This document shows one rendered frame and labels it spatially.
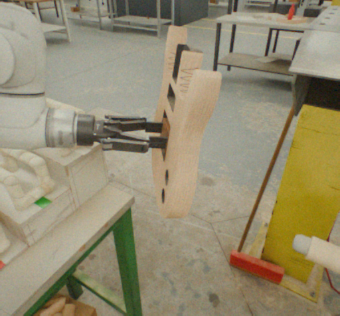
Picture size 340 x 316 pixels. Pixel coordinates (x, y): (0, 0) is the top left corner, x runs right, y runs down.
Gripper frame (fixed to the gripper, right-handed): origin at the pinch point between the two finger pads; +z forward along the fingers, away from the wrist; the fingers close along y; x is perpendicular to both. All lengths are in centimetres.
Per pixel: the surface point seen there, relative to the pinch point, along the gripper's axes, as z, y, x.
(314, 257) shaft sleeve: 14.0, 39.6, 5.4
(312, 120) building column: 69, -33, -8
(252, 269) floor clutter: 73, -31, -105
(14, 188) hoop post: -35.2, 0.2, -17.8
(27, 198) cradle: -32.9, -0.6, -22.2
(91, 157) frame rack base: -17.9, -13.7, -17.2
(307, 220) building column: 86, -27, -59
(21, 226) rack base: -33.3, 4.9, -26.5
